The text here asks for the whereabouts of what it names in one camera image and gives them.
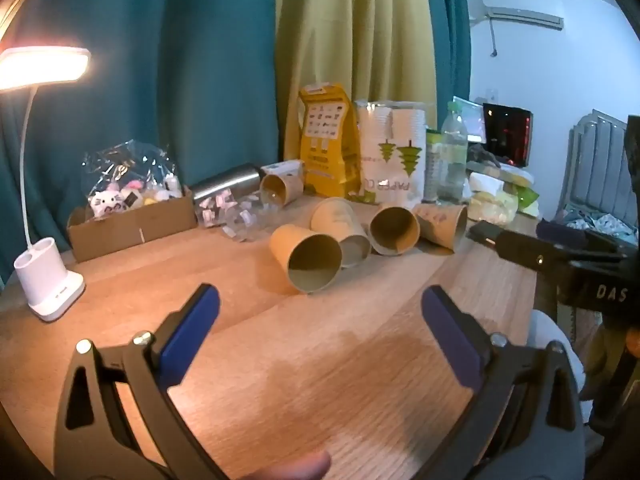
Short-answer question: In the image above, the plastic sleeve of paper cups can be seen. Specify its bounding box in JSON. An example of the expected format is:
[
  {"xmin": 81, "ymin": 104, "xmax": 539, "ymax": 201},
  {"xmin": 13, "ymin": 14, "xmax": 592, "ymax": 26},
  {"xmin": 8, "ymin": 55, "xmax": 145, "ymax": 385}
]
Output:
[{"xmin": 355, "ymin": 99, "xmax": 435, "ymax": 209}]

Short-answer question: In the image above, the clear bag of small sweets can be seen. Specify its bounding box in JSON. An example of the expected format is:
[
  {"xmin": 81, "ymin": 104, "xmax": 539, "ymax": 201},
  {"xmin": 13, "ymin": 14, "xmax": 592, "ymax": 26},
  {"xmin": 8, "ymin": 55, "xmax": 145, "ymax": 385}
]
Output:
[{"xmin": 195, "ymin": 187, "xmax": 282, "ymax": 244}]

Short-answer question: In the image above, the clear bag of toys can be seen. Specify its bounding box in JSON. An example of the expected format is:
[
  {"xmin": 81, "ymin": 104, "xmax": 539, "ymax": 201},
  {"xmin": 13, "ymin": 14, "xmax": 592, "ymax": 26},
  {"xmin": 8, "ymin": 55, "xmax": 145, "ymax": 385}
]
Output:
[{"xmin": 81, "ymin": 139, "xmax": 184, "ymax": 221}]

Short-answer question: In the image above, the cardboard box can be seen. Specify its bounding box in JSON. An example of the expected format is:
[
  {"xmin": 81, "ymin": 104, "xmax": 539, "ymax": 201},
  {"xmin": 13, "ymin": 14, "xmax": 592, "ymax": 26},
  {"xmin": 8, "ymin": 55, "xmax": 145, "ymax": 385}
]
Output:
[{"xmin": 66, "ymin": 186, "xmax": 199, "ymax": 264}]

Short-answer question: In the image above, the white air conditioner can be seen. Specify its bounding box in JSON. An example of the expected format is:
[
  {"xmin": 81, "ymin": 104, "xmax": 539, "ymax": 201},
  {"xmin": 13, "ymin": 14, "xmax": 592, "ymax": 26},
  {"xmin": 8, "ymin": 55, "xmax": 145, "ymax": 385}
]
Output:
[{"xmin": 469, "ymin": 0, "xmax": 565, "ymax": 31}]

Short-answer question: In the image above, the white cat plush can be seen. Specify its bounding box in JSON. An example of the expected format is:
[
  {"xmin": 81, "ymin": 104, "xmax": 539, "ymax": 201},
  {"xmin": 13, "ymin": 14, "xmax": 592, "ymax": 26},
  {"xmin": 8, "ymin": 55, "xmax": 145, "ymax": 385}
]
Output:
[{"xmin": 88, "ymin": 185, "xmax": 127, "ymax": 219}]

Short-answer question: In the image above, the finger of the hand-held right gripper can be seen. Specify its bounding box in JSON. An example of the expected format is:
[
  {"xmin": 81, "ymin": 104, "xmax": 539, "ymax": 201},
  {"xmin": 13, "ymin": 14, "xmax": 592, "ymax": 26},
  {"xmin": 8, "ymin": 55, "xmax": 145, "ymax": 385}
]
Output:
[
  {"xmin": 536, "ymin": 218, "xmax": 627, "ymax": 262},
  {"xmin": 466, "ymin": 222, "xmax": 572, "ymax": 274}
]

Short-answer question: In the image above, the patterned blanket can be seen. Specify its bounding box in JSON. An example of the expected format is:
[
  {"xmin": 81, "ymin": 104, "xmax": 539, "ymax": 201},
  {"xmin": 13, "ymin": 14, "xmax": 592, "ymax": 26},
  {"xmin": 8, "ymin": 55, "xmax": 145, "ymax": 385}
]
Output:
[{"xmin": 556, "ymin": 209, "xmax": 639, "ymax": 249}]

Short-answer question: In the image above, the yellow snack bag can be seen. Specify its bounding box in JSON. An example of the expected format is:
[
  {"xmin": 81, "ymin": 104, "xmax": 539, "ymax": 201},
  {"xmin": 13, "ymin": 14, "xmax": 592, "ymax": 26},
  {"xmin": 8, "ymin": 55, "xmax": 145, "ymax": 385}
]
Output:
[{"xmin": 467, "ymin": 191, "xmax": 519, "ymax": 224}]

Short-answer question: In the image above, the white desk lamp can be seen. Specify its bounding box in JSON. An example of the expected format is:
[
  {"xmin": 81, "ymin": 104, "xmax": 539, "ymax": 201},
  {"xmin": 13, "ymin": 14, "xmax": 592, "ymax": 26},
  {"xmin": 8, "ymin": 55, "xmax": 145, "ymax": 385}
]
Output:
[{"xmin": 0, "ymin": 47, "xmax": 92, "ymax": 322}]

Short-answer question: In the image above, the brown paper cup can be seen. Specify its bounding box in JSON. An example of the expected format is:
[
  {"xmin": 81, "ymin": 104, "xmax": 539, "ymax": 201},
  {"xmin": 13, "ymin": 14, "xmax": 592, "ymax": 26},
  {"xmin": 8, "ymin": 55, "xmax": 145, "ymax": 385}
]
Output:
[
  {"xmin": 260, "ymin": 174, "xmax": 305, "ymax": 207},
  {"xmin": 310, "ymin": 197, "xmax": 372, "ymax": 269},
  {"xmin": 269, "ymin": 225, "xmax": 344, "ymax": 295},
  {"xmin": 369, "ymin": 204, "xmax": 422, "ymax": 257},
  {"xmin": 412, "ymin": 202, "xmax": 468, "ymax": 252}
]

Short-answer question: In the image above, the clear plastic bottle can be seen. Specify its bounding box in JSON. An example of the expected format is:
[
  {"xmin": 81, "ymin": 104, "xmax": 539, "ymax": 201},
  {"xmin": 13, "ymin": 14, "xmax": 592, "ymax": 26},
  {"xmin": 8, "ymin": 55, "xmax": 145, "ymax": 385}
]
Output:
[{"xmin": 438, "ymin": 102, "xmax": 470, "ymax": 204}]

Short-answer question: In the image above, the yellow paper bag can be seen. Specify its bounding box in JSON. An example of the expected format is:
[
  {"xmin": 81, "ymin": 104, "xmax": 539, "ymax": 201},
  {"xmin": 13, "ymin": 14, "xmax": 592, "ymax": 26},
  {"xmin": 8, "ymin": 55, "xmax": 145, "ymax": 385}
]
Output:
[{"xmin": 298, "ymin": 83, "xmax": 362, "ymax": 199}]

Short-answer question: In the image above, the small white box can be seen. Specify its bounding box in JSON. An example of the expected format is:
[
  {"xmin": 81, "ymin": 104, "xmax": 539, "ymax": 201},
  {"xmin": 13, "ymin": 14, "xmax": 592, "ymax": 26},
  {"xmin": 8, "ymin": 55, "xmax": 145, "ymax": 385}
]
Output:
[{"xmin": 260, "ymin": 159, "xmax": 305, "ymax": 181}]

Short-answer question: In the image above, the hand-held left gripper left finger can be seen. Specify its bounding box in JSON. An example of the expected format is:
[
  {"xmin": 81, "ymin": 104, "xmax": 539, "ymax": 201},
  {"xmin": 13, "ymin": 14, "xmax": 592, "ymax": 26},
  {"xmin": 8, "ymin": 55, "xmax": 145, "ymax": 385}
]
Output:
[{"xmin": 54, "ymin": 283, "xmax": 231, "ymax": 480}]

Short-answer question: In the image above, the person's left hand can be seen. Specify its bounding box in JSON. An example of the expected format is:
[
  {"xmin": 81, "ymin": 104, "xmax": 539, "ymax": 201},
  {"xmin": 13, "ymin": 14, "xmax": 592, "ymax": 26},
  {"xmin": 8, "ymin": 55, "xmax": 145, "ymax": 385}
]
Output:
[{"xmin": 265, "ymin": 451, "xmax": 332, "ymax": 480}]

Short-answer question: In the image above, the green snack packet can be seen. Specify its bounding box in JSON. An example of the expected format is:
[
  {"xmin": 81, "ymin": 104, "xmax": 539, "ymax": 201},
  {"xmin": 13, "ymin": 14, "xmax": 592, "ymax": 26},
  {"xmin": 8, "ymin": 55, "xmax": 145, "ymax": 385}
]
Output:
[{"xmin": 514, "ymin": 186, "xmax": 541, "ymax": 217}]

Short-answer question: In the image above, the green screen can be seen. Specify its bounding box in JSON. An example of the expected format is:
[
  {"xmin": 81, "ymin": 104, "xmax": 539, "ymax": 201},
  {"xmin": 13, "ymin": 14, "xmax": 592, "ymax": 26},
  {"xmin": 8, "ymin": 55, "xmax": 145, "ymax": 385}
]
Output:
[{"xmin": 452, "ymin": 95, "xmax": 487, "ymax": 144}]

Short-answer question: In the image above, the white cloth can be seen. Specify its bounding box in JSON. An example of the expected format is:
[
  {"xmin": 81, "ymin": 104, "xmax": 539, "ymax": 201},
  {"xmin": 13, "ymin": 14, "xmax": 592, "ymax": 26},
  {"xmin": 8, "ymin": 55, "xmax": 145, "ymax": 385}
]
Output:
[{"xmin": 529, "ymin": 309, "xmax": 587, "ymax": 402}]

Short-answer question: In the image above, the stainless steel bottle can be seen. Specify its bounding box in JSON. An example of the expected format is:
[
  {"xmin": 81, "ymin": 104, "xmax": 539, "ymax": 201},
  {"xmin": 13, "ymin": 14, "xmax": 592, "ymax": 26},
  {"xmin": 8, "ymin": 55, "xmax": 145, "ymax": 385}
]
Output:
[{"xmin": 191, "ymin": 162, "xmax": 266, "ymax": 206}]

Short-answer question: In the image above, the teal curtain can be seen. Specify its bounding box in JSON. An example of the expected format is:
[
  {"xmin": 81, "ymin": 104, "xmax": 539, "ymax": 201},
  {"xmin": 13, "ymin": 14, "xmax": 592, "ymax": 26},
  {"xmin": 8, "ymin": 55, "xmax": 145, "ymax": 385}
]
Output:
[
  {"xmin": 0, "ymin": 0, "xmax": 279, "ymax": 286},
  {"xmin": 434, "ymin": 0, "xmax": 472, "ymax": 113}
]

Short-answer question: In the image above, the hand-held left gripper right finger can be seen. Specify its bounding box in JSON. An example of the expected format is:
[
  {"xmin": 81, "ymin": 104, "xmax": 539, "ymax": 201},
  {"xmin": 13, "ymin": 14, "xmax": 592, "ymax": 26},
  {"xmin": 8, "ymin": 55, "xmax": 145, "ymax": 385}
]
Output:
[{"xmin": 421, "ymin": 285, "xmax": 587, "ymax": 480}]

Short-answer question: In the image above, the yellow curtain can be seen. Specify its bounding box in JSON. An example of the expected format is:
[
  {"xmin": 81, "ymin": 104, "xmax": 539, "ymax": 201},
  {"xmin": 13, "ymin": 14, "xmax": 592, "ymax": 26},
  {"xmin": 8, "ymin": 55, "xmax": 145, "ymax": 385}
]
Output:
[{"xmin": 274, "ymin": 0, "xmax": 454, "ymax": 162}]

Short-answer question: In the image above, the green labelled container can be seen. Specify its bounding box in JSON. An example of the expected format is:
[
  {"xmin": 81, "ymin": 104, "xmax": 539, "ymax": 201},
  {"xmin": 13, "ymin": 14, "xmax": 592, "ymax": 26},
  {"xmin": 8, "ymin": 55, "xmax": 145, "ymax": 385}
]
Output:
[{"xmin": 424, "ymin": 129, "xmax": 444, "ymax": 202}]

